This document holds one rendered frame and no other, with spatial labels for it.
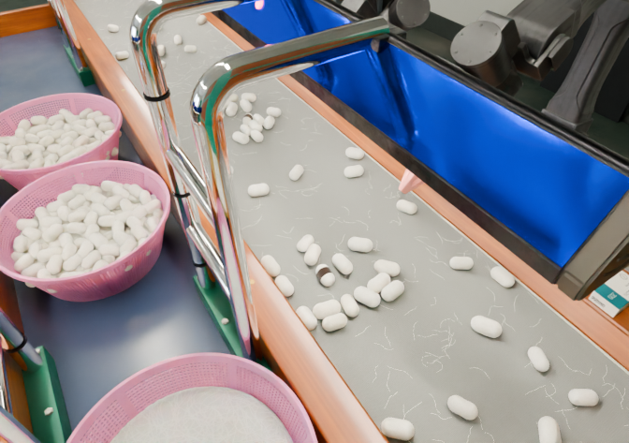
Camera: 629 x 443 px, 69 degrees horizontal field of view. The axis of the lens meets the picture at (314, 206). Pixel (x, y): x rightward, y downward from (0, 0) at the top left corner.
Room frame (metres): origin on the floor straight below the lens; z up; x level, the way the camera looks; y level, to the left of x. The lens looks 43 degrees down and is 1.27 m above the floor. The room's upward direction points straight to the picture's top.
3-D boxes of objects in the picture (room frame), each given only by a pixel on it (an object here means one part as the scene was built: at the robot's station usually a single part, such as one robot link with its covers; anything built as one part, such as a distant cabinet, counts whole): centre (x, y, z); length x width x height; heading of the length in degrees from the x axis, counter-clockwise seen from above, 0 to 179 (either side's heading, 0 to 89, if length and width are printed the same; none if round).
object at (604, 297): (0.35, -0.39, 0.77); 0.06 x 0.04 x 0.02; 122
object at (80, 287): (0.52, 0.36, 0.72); 0.27 x 0.27 x 0.10
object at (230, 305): (0.40, 0.05, 0.90); 0.20 x 0.19 x 0.45; 32
